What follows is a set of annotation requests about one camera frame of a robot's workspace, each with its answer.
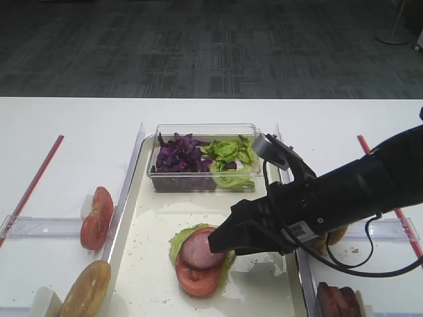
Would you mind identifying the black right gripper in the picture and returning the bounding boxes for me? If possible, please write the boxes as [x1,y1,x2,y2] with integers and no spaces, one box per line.
[208,177,316,256]

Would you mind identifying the round pink meat slice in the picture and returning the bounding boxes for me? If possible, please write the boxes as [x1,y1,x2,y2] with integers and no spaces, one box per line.
[179,227,225,269]

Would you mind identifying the sliced meat stack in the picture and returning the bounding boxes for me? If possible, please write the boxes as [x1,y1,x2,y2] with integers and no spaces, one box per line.
[317,282,364,317]

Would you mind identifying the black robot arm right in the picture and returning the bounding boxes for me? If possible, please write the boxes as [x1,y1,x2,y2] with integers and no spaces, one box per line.
[208,126,422,255]

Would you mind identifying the lettuce leaf on tray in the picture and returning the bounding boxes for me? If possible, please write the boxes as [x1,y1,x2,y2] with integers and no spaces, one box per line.
[169,223,233,287]

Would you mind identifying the tomato slice on tray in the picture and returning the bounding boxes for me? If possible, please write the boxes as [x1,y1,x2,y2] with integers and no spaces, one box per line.
[175,256,222,297]

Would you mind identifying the green lettuce in container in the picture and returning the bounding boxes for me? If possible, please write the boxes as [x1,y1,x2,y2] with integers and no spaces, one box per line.
[200,135,258,192]

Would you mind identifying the white block by meat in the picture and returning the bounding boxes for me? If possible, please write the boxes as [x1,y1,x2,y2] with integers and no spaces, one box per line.
[355,291,375,317]

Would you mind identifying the upright tomato slices left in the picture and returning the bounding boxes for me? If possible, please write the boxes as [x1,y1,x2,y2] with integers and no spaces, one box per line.
[80,186,114,251]

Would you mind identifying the sesame bun front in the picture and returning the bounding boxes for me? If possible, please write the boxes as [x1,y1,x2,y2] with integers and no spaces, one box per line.
[310,234,327,255]

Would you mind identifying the sesame bun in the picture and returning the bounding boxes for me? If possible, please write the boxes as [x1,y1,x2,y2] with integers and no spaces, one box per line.
[310,234,327,255]
[327,226,348,246]

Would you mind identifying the sesame bun rear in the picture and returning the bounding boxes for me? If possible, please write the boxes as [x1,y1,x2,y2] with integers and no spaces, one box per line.
[327,226,348,246]

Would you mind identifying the clear plastic salad container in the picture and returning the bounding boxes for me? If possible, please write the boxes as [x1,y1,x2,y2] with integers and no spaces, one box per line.
[146,123,262,193]

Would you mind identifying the purple cabbage leaves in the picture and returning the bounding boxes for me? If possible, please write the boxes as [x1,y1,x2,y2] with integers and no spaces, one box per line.
[150,133,217,192]

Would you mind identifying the silver metal tray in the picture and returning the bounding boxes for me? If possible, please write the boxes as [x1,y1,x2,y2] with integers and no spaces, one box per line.
[108,137,307,316]

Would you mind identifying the left long acrylic divider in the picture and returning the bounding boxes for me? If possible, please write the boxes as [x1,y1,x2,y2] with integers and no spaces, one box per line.
[101,122,145,264]

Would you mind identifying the right upper acrylic holder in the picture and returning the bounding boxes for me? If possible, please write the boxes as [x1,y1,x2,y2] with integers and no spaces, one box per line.
[344,218,420,242]

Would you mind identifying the acrylic holder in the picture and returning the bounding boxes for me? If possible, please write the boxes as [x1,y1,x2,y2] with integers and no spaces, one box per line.
[344,218,420,242]
[1,215,82,238]

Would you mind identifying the right red tape strip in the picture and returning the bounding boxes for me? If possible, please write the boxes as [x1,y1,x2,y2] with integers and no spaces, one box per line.
[357,135,422,258]

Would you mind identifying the red tape strip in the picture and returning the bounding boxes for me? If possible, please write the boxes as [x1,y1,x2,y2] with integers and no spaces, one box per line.
[0,135,65,246]
[357,135,422,258]

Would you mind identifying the toasted bun half left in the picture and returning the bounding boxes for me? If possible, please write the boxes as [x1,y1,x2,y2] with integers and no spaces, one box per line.
[59,260,111,317]

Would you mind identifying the white block left of bun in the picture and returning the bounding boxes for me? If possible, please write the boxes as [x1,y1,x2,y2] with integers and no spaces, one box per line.
[28,287,63,317]

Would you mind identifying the left red tape strip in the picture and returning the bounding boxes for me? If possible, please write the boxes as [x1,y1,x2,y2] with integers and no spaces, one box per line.
[0,135,65,246]

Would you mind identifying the left upper acrylic holder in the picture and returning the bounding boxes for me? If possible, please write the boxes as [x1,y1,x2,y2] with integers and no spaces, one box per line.
[1,215,82,238]

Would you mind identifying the stanchion base background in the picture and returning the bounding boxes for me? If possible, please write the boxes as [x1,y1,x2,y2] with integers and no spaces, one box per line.
[374,1,410,46]

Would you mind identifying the black camera cable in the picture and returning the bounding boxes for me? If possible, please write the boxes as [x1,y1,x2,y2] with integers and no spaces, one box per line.
[263,160,423,277]

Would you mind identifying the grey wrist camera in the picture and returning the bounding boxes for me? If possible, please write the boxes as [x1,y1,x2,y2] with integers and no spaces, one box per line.
[252,133,295,170]

